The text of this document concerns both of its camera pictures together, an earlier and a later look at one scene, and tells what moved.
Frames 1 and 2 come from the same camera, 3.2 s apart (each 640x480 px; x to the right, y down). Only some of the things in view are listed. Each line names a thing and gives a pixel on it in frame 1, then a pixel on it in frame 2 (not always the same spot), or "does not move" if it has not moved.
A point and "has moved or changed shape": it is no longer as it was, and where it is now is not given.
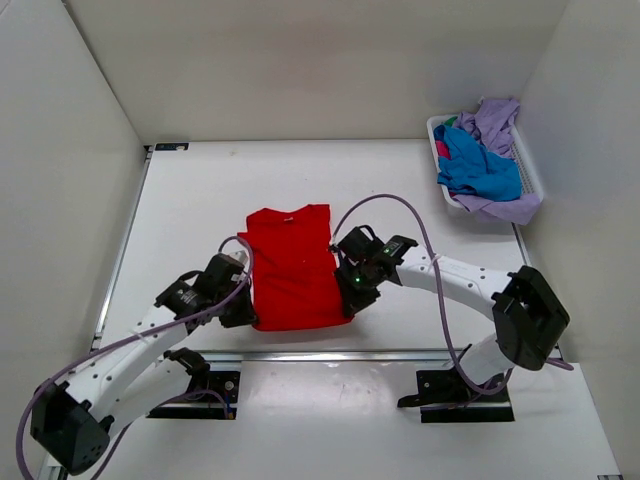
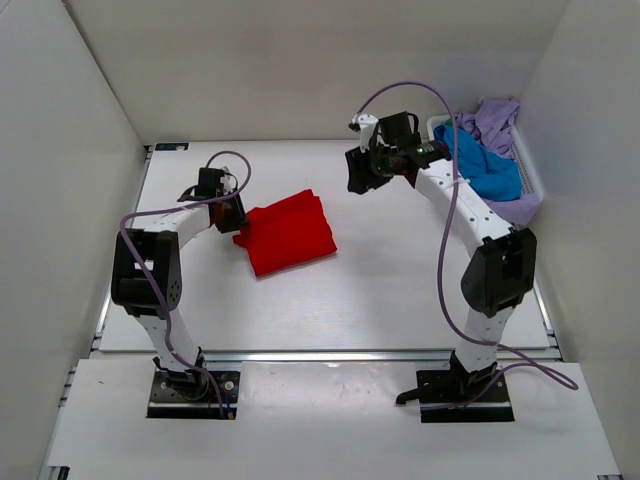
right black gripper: [353, 302] -> [360, 179]
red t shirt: [293, 280] has moved or changed shape
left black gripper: [245, 314] -> [239, 220]
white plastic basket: [530, 178] does not move
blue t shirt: [471, 169] does not move
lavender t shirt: [491, 122] does not move
